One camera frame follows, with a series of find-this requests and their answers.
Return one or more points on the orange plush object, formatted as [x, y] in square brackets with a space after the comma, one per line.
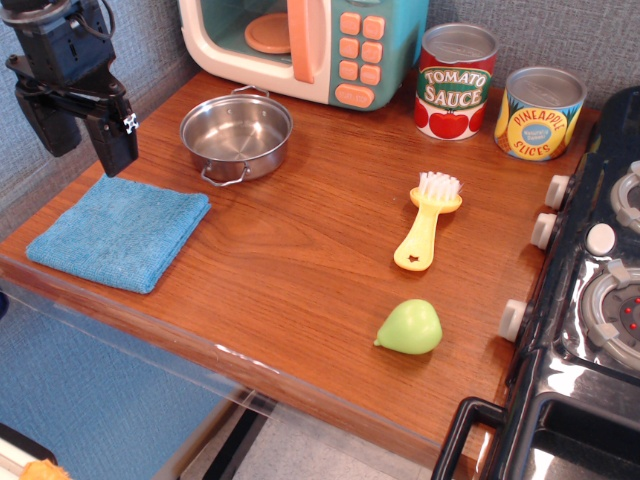
[43, 470]

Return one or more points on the toy microwave oven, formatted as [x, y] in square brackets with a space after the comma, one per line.
[348, 54]

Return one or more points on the tomato sauce can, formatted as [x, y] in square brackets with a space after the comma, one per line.
[455, 73]

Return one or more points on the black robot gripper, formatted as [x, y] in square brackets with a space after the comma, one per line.
[66, 64]

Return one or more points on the green toy pear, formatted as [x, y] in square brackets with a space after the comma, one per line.
[413, 327]

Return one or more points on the small steel pot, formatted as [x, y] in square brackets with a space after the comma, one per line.
[236, 138]

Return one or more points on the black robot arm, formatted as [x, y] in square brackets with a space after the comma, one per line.
[59, 7]

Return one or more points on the yellow toy dish brush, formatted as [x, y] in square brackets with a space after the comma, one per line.
[437, 193]

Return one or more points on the black toy stove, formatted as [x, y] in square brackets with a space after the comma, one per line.
[572, 407]

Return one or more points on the pineapple slices can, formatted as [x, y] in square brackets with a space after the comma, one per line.
[539, 112]

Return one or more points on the blue folded towel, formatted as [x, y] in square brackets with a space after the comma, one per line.
[121, 233]

